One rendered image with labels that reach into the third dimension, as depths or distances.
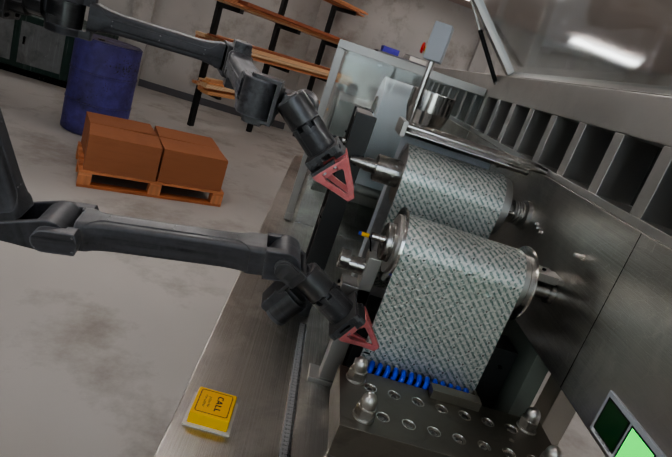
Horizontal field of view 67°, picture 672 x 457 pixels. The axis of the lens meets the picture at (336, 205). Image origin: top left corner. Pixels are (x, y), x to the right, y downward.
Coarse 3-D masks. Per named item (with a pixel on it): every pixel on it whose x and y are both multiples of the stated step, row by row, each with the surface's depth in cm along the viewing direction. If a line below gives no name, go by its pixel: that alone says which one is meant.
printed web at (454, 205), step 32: (416, 160) 113; (448, 160) 116; (416, 192) 113; (448, 192) 113; (480, 192) 113; (384, 224) 115; (416, 224) 94; (448, 224) 115; (480, 224) 115; (416, 256) 92; (448, 256) 92; (480, 256) 93; (512, 256) 95; (384, 288) 109; (416, 288) 93; (448, 288) 93; (480, 288) 93; (512, 288) 93
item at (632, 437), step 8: (632, 432) 69; (632, 440) 68; (640, 440) 67; (624, 448) 69; (632, 448) 68; (640, 448) 67; (648, 448) 66; (616, 456) 70; (624, 456) 69; (632, 456) 68; (640, 456) 66; (648, 456) 65
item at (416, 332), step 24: (408, 288) 93; (384, 312) 95; (408, 312) 95; (432, 312) 95; (456, 312) 95; (480, 312) 95; (384, 336) 96; (408, 336) 96; (432, 336) 96; (456, 336) 96; (480, 336) 96; (384, 360) 98; (408, 360) 98; (432, 360) 98; (456, 360) 98; (480, 360) 97; (456, 384) 99
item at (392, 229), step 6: (390, 222) 97; (384, 228) 100; (390, 228) 95; (396, 228) 95; (384, 234) 99; (390, 234) 94; (396, 234) 94; (390, 240) 94; (378, 246) 100; (384, 246) 94; (390, 246) 94; (378, 252) 98; (384, 252) 94; (390, 252) 94; (378, 258) 97; (384, 258) 96
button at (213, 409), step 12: (204, 396) 90; (216, 396) 91; (228, 396) 92; (192, 408) 86; (204, 408) 87; (216, 408) 88; (228, 408) 89; (192, 420) 86; (204, 420) 86; (216, 420) 86; (228, 420) 87
